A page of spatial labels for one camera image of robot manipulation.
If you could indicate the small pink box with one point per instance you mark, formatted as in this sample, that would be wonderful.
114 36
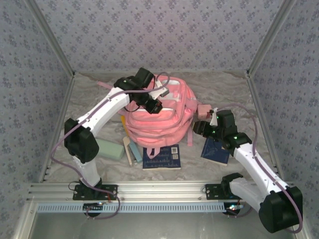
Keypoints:
203 110

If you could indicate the pink backpack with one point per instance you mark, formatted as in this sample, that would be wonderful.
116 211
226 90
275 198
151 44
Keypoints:
154 124

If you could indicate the dark blue book with QR codes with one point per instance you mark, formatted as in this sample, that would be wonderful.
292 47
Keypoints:
164 161

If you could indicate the light blue and beige stapler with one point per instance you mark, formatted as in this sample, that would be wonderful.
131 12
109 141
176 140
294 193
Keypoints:
135 154

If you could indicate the mint green pencil case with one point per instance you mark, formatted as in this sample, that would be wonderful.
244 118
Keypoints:
109 149

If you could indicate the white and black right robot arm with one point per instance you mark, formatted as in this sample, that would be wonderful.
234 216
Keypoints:
249 194

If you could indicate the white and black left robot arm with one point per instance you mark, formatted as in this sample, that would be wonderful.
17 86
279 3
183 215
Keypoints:
84 164

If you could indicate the dark blue book with yellow label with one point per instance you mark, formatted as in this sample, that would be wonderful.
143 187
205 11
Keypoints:
214 154

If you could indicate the small black circuit board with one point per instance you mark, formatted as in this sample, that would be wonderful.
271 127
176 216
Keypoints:
93 207
233 208

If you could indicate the aluminium side rail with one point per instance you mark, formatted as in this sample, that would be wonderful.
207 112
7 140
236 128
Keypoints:
261 112
67 99

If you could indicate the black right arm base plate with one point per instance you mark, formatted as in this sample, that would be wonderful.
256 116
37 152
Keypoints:
211 191

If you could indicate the aluminium front rail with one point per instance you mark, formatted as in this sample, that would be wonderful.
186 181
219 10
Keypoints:
162 190

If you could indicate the aluminium corner post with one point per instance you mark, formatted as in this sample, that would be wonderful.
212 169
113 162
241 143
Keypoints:
270 37
52 37

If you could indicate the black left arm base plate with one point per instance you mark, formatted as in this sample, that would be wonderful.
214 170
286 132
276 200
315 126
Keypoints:
109 191

